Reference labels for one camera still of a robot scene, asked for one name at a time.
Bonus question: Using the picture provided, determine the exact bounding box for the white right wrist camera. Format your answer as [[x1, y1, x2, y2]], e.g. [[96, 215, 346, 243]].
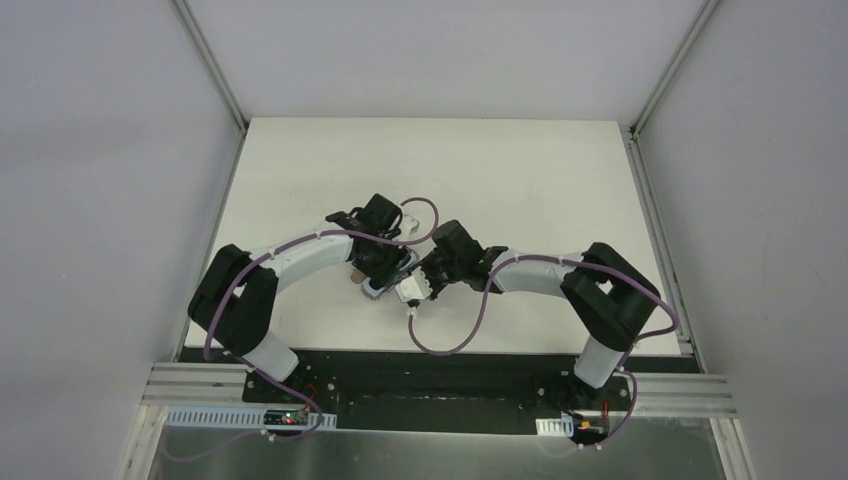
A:
[[394, 269, 433, 303]]

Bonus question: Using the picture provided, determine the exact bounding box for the right white cable duct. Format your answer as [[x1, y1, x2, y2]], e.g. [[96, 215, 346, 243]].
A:
[[535, 415, 575, 438]]

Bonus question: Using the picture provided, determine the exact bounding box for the aluminium frame rail front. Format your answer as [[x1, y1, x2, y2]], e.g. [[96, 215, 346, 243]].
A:
[[142, 362, 738, 419]]

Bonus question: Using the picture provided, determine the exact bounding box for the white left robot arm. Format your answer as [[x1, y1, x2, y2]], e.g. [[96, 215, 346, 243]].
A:
[[187, 194, 420, 405]]

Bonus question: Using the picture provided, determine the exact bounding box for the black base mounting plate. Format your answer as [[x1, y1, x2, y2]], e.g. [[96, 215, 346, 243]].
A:
[[283, 349, 631, 435]]

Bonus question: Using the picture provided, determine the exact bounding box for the left white cable duct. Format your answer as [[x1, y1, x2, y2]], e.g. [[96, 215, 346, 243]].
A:
[[165, 406, 337, 431]]

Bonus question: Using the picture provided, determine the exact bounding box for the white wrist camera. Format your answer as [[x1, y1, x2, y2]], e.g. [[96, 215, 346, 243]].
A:
[[394, 269, 433, 303], [398, 214, 420, 236]]

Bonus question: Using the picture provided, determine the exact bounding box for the white cable duct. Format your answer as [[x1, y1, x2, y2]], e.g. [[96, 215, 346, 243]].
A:
[[165, 406, 337, 431], [535, 415, 575, 438]]

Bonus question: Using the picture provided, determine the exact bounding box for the flag print glasses case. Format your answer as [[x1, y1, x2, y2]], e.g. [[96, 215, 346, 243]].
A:
[[350, 247, 420, 300]]

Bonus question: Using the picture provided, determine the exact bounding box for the right aluminium corner post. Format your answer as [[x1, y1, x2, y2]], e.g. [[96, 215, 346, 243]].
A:
[[629, 0, 724, 140]]

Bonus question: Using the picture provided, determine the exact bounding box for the left aluminium corner post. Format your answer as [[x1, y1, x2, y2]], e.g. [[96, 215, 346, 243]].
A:
[[169, 0, 249, 136]]

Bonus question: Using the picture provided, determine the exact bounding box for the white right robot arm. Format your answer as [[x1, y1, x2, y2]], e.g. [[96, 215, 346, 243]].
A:
[[396, 220, 661, 410]]

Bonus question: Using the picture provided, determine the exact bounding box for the aluminium corner post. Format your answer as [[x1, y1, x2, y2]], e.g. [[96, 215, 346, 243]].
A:
[[169, 0, 249, 136], [629, 0, 724, 140]]

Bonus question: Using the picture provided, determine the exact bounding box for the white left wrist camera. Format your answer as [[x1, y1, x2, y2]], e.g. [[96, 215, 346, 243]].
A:
[[398, 214, 420, 236]]

